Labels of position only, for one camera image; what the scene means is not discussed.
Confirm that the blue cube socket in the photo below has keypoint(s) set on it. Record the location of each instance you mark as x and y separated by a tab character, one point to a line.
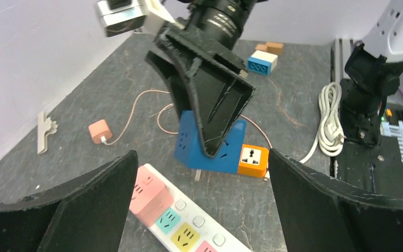
190	153

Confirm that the small pink charger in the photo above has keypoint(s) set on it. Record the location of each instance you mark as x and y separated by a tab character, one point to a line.
100	131

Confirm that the pink cube socket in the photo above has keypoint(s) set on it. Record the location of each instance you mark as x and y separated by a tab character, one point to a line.
150	198

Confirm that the white plastic bracket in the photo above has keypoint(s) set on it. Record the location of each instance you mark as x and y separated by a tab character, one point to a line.
45	127

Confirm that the orange power strip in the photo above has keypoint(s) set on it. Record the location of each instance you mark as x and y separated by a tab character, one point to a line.
253	161

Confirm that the white multicolour power strip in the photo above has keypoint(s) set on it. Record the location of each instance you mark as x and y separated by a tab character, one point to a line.
184	226

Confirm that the blue white lego brick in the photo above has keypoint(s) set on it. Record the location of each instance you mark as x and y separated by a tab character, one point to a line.
262	62

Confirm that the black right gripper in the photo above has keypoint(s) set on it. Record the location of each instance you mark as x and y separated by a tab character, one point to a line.
201	72

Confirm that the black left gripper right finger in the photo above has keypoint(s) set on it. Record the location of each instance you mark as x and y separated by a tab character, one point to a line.
321	213

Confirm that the wooden blocks pair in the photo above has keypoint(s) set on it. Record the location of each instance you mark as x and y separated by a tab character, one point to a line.
271	47

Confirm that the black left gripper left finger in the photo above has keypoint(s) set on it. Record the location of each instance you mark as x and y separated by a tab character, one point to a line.
87	213

